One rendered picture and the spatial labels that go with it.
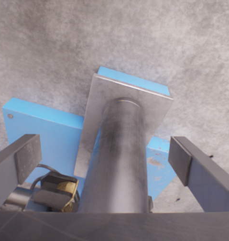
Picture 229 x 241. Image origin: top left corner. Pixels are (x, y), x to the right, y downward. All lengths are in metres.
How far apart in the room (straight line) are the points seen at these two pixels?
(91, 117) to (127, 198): 0.56
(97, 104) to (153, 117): 0.30
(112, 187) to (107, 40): 0.67
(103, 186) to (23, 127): 0.84
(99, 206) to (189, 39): 0.79
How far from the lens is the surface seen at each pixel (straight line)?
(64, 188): 0.86
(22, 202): 1.07
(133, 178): 0.53
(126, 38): 0.90
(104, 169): 0.54
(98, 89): 0.84
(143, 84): 0.90
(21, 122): 1.21
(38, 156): 0.17
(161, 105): 0.87
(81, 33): 0.93
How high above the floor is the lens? 0.87
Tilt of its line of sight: 51 degrees down
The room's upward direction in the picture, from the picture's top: 170 degrees counter-clockwise
